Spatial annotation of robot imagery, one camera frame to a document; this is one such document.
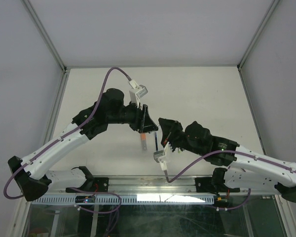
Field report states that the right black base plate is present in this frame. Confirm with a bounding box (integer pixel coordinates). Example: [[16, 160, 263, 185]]
[[194, 177, 216, 194]]

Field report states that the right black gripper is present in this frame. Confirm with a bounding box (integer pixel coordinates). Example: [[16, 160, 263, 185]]
[[158, 118, 205, 157]]

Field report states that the dark blue barrel pen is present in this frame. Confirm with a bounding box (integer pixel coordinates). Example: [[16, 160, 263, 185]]
[[154, 131, 159, 151]]

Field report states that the orange tip marker clear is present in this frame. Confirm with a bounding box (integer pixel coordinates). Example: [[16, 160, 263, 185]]
[[141, 139, 148, 151]]

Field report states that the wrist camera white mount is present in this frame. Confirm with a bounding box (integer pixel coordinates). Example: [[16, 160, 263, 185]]
[[153, 145, 170, 171], [128, 79, 148, 109]]

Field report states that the white slotted cable duct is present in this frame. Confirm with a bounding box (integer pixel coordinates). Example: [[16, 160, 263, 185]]
[[32, 194, 214, 205]]

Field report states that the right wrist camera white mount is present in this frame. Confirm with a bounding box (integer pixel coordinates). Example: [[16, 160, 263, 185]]
[[153, 145, 170, 171]]

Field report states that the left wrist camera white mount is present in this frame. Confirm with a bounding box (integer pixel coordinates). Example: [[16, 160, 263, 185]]
[[128, 79, 148, 109]]

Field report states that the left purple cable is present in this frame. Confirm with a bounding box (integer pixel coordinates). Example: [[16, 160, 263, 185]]
[[3, 67, 133, 200]]

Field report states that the aluminium mounting rail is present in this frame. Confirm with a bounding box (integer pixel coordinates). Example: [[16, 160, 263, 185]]
[[48, 174, 214, 196]]

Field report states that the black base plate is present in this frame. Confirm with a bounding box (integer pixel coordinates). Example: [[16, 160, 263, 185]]
[[66, 176, 109, 193], [194, 177, 216, 194]]

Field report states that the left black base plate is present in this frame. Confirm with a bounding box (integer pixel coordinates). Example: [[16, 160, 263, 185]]
[[66, 176, 109, 193]]

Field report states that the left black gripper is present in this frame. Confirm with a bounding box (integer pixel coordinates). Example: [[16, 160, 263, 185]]
[[108, 100, 158, 134]]

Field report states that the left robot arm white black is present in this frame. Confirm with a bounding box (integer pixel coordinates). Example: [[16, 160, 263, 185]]
[[8, 88, 158, 201]]

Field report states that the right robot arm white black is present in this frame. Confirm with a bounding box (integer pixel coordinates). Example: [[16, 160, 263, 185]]
[[158, 118, 296, 203]]

